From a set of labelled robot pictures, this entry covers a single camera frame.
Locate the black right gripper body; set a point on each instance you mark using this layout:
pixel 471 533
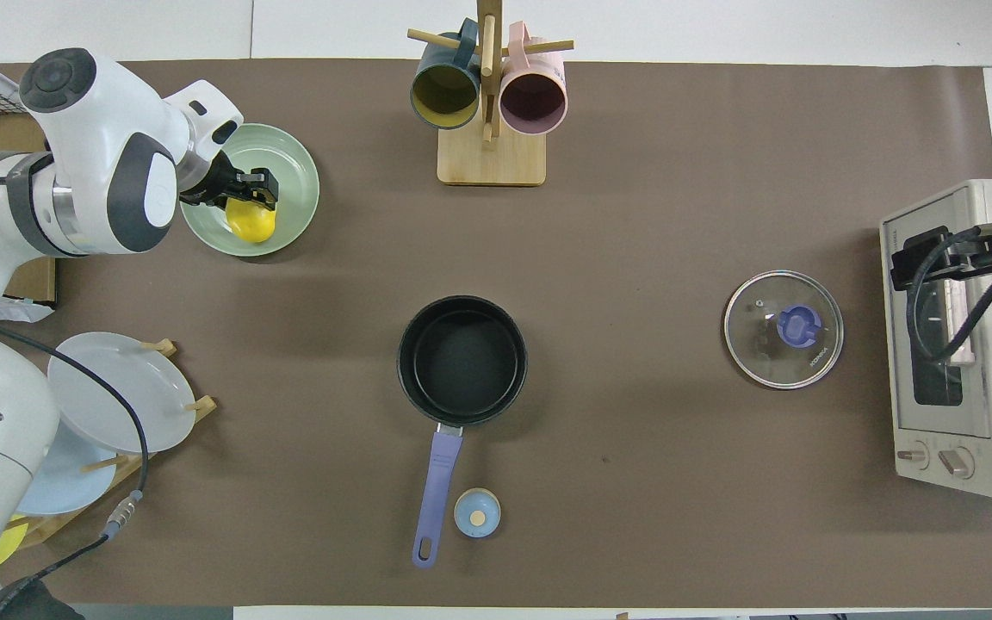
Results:
pixel 978 254

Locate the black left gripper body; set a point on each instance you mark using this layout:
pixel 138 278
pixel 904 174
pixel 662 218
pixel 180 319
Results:
pixel 216 181

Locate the glass lid purple knob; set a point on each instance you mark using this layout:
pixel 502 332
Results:
pixel 763 344

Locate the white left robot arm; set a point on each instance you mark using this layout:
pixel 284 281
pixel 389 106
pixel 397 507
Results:
pixel 100 172

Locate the pale green plate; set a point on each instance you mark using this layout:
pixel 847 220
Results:
pixel 289 155

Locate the grey plate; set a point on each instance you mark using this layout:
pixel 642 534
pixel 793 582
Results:
pixel 143 396

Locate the wooden plate rack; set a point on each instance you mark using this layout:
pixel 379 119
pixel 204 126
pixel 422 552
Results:
pixel 177 418

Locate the light blue plate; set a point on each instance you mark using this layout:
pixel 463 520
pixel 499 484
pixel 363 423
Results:
pixel 74 486

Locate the yellow plate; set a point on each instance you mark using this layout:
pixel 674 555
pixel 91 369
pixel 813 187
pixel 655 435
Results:
pixel 9 547

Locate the white toaster oven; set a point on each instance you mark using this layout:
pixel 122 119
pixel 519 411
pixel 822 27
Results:
pixel 978 413

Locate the dark teal mug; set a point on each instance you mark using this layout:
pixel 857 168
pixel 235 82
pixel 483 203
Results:
pixel 444 95

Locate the white crumpled sheet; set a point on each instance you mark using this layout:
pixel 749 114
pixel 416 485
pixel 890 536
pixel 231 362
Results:
pixel 27 310

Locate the wooden mug tree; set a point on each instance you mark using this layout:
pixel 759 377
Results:
pixel 492 164

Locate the pink mug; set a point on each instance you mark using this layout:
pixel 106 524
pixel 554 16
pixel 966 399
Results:
pixel 533 99

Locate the brown table mat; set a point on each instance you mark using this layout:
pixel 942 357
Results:
pixel 677 430

